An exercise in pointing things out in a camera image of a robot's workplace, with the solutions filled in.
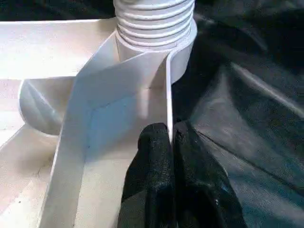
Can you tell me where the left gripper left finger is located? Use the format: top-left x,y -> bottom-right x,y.
118,123 -> 174,228

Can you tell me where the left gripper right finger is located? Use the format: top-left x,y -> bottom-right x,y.
172,121 -> 247,228

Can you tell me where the white plastic table top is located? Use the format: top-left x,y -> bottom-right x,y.
0,19 -> 198,228

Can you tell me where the white plastic table leg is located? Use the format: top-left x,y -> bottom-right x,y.
113,0 -> 196,50

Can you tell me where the black plastic mat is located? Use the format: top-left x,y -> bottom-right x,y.
0,0 -> 304,228

